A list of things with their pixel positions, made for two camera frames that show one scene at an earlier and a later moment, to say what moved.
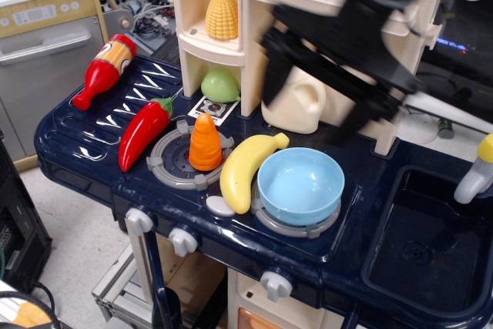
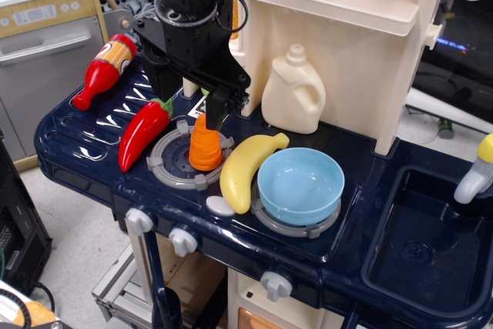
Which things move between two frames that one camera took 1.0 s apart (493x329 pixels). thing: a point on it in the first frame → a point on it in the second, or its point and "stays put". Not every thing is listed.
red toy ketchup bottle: [105, 68] stays put
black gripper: [350, 47] → [202, 52]
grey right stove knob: [276, 285] stays put
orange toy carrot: [206, 152] stays put
